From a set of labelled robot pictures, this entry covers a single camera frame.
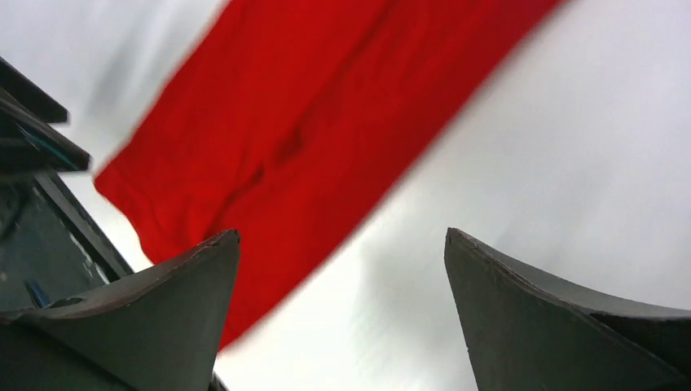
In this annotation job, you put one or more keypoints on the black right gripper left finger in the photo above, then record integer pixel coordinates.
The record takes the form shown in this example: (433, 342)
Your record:
(158, 329)

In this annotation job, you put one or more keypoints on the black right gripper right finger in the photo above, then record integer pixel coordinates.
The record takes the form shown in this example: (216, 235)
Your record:
(526, 329)

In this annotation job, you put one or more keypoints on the red t shirt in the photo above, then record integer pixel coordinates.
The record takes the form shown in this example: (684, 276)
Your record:
(291, 120)

